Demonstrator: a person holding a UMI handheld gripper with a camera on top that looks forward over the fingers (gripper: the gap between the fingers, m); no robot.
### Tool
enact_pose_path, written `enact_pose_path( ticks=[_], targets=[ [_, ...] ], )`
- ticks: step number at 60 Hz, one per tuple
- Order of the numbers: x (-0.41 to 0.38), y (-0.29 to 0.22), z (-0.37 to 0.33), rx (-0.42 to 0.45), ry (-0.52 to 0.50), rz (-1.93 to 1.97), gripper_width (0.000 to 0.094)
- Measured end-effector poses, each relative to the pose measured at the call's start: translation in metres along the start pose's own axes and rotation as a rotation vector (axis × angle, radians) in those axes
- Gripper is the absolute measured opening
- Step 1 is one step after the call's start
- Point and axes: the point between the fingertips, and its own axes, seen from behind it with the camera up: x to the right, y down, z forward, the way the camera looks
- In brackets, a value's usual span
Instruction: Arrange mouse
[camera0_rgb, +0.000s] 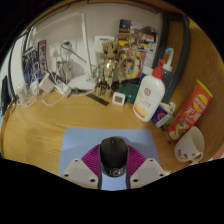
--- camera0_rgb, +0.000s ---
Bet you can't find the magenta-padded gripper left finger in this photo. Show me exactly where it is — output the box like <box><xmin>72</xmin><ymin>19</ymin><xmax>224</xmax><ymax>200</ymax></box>
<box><xmin>61</xmin><ymin>143</ymin><xmax>103</xmax><ymax>190</ymax></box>

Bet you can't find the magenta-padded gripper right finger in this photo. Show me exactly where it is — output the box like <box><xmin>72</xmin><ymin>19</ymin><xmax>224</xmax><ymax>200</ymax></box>
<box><xmin>125</xmin><ymin>143</ymin><xmax>166</xmax><ymax>190</ymax></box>

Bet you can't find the black computer mouse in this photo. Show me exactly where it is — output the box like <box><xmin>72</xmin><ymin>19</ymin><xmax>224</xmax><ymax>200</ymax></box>
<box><xmin>99</xmin><ymin>136</ymin><xmax>129</xmax><ymax>178</ymax></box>

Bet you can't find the light blue mouse pad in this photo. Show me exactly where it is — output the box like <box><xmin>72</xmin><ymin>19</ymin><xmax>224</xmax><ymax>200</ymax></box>
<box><xmin>58</xmin><ymin>126</ymin><xmax>160</xmax><ymax>192</ymax></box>

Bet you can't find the white mug with face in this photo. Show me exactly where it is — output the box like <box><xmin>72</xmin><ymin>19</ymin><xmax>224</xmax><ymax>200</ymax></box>
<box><xmin>173</xmin><ymin>125</ymin><xmax>205</xmax><ymax>164</ymax></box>

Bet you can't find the black ruler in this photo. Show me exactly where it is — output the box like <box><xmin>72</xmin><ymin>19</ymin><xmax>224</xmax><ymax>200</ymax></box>
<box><xmin>86</xmin><ymin>93</ymin><xmax>110</xmax><ymax>107</ymax></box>

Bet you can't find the small white square clock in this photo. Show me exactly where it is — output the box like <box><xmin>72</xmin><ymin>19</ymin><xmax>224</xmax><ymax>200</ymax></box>
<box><xmin>111</xmin><ymin>91</ymin><xmax>127</xmax><ymax>106</ymax></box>

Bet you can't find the white red-capped pump bottle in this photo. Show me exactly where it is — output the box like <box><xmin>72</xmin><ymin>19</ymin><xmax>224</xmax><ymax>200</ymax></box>
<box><xmin>132</xmin><ymin>59</ymin><xmax>166</xmax><ymax>123</ymax></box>

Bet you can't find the green round container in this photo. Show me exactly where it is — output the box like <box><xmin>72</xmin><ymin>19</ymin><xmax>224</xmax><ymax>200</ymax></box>
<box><xmin>119</xmin><ymin>82</ymin><xmax>141</xmax><ymax>105</ymax></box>

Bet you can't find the red chip canister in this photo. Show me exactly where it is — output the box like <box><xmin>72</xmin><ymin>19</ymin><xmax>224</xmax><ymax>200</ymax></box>
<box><xmin>166</xmin><ymin>79</ymin><xmax>214</xmax><ymax>142</ymax></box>

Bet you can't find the white power strip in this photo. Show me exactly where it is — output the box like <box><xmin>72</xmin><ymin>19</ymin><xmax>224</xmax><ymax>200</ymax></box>
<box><xmin>53</xmin><ymin>81</ymin><xmax>73</xmax><ymax>98</ymax></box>

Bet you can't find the white desk lamp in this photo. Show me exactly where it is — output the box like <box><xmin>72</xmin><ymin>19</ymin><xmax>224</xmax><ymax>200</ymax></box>
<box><xmin>60</xmin><ymin>40</ymin><xmax>98</xmax><ymax>92</ymax></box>

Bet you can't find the white charger block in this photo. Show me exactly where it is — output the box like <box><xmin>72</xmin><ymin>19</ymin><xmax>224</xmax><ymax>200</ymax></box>
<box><xmin>38</xmin><ymin>73</ymin><xmax>56</xmax><ymax>94</ymax></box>

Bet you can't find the steel cup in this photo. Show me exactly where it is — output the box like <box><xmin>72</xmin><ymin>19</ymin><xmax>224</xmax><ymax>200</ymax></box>
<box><xmin>60</xmin><ymin>59</ymin><xmax>73</xmax><ymax>83</ymax></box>

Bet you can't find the dark spray bottle white nozzle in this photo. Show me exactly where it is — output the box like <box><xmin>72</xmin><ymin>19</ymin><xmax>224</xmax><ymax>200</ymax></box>
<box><xmin>161</xmin><ymin>47</ymin><xmax>175</xmax><ymax>91</ymax></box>

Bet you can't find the clear plastic jar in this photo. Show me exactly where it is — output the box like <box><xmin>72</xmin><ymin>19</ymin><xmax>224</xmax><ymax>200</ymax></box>
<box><xmin>16</xmin><ymin>81</ymin><xmax>33</xmax><ymax>106</ymax></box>

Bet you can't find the large golden tree figurine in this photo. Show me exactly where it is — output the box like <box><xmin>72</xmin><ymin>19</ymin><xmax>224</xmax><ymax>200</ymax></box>
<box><xmin>93</xmin><ymin>40</ymin><xmax>121</xmax><ymax>99</ymax></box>

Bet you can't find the black bag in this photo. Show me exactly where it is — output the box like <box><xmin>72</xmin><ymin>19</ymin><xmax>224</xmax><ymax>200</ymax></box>
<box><xmin>0</xmin><ymin>75</ymin><xmax>11</xmax><ymax>116</ymax></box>

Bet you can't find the white cable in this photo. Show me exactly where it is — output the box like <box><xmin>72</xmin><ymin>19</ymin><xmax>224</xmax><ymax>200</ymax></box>
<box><xmin>13</xmin><ymin>59</ymin><xmax>73</xmax><ymax>108</ymax></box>

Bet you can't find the white wall socket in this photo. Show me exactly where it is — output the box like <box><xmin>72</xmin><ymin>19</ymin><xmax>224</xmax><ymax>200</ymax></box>
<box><xmin>61</xmin><ymin>39</ymin><xmax>78</xmax><ymax>54</ymax></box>
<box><xmin>49</xmin><ymin>42</ymin><xmax>62</xmax><ymax>58</ymax></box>

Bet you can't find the wooden shelf unit metal frame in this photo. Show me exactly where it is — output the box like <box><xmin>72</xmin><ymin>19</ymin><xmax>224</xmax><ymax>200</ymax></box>
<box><xmin>151</xmin><ymin>9</ymin><xmax>194</xmax><ymax>101</ymax></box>

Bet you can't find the white wall box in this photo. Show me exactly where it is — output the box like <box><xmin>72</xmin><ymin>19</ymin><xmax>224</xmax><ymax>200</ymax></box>
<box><xmin>94</xmin><ymin>35</ymin><xmax>115</xmax><ymax>54</ymax></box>

